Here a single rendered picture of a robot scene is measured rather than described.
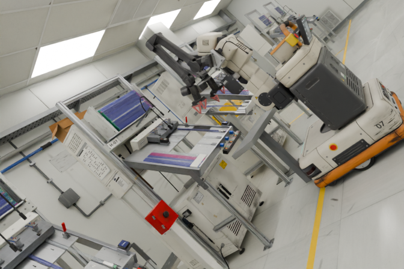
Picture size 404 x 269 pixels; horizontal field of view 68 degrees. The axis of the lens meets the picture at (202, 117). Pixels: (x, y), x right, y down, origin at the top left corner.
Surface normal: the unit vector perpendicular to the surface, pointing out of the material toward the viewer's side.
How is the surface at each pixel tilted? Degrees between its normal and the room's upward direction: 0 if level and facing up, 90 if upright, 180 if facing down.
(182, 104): 90
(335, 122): 90
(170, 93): 90
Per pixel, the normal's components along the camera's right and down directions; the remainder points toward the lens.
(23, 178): 0.55, -0.59
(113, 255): -0.10, -0.90
